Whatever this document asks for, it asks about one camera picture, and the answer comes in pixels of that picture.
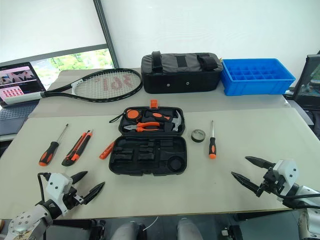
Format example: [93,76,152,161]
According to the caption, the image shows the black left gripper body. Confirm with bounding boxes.
[60,184,85,216]

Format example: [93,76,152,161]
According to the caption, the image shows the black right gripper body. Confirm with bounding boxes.
[255,166,286,198]

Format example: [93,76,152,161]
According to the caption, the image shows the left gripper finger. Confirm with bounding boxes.
[83,181,106,206]
[70,170,89,186]

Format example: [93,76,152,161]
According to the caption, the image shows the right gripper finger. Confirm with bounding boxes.
[231,171,263,198]
[244,156,276,171]

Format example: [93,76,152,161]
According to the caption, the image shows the orange black utility knife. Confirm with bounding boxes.
[61,129,93,168]

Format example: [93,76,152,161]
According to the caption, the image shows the orange voltage tester pen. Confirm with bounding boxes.
[98,140,116,160]

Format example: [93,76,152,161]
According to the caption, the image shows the long shaft orange black screwdriver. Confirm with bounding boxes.
[38,123,70,167]

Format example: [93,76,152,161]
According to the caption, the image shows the short shaft orange black screwdriver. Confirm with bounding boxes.
[208,119,217,159]

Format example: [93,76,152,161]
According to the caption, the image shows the black tool case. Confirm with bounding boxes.
[108,99,189,177]

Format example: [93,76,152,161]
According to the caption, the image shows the black electrical tape roll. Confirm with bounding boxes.
[190,128,207,143]

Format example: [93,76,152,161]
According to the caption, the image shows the black block under table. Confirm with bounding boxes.
[220,224,244,240]
[84,219,106,240]

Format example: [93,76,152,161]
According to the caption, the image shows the grey rounded shape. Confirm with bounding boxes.
[109,221,146,240]
[176,217,205,240]

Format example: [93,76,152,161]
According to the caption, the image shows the blue plastic divided crate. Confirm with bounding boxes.
[220,58,297,97]

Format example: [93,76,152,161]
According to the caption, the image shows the orange black tape measure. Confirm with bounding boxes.
[109,108,143,124]

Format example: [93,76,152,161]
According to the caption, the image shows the black mesh office chair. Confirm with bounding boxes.
[290,49,320,111]

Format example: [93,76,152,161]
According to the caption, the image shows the black white tennis racket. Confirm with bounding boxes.
[4,67,144,106]

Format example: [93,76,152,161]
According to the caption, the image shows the open laptop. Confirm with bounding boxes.
[0,61,47,136]

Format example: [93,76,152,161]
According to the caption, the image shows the black grey fabric bag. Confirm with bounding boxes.
[140,50,224,95]

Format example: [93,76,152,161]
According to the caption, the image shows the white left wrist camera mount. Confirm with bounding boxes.
[46,172,74,212]

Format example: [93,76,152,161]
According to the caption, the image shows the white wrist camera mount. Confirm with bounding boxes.
[46,172,74,212]
[272,159,300,197]

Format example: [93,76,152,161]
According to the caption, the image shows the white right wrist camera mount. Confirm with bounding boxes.
[272,159,300,197]

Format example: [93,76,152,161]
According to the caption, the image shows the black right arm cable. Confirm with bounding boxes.
[276,194,320,211]

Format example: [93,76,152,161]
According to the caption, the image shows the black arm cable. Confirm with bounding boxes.
[276,194,320,211]
[37,172,52,204]

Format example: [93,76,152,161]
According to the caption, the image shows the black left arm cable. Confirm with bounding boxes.
[37,172,52,204]

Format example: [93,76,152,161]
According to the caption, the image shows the orange handled pliers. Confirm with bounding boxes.
[123,121,161,133]

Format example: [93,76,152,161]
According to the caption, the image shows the claw hammer orange black handle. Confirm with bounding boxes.
[144,109,185,133]

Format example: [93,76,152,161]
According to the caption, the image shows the grey window frame post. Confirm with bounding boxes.
[92,0,120,70]

